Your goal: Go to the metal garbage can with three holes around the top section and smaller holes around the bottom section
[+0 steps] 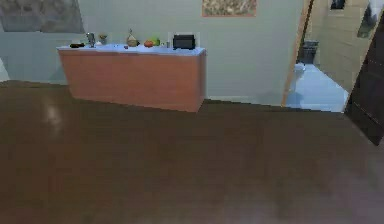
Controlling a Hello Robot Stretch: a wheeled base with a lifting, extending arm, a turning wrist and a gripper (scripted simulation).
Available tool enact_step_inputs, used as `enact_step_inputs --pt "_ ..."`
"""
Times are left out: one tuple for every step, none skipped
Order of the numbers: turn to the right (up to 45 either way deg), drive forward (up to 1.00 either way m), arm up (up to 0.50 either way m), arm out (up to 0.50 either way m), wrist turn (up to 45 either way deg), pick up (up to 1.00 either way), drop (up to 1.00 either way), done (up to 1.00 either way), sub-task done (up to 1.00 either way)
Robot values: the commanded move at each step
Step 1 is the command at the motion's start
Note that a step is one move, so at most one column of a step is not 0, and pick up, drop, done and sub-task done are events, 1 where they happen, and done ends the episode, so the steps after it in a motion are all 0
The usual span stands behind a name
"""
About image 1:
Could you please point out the orange counter with pale top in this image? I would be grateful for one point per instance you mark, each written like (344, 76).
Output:
(140, 80)

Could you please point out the grey metal garbage can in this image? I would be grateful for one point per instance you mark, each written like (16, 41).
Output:
(309, 52)

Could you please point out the black toaster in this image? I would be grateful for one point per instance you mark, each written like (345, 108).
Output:
(183, 42)

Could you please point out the green round fruit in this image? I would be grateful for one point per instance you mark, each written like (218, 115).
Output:
(155, 41)

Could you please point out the orange round fruit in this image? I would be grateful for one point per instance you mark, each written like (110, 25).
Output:
(148, 43)

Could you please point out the tan round bottle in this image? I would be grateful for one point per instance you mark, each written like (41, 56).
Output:
(132, 40)

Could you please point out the small brown bowl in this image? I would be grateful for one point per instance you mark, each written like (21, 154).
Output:
(103, 38)

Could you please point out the grey metal kettle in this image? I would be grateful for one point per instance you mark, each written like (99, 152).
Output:
(90, 39)

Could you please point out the black flat pan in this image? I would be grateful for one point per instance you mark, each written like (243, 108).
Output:
(77, 45)

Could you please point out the dark brown room door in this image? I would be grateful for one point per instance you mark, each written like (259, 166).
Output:
(370, 90)

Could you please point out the dark green house plant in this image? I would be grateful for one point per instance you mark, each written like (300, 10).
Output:
(367, 20)

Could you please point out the brown framed wall picture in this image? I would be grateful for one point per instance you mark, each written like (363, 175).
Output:
(229, 7)

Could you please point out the grey framed wall picture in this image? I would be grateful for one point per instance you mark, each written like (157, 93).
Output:
(40, 15)

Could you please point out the dark wall picture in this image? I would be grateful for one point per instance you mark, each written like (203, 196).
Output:
(338, 4)

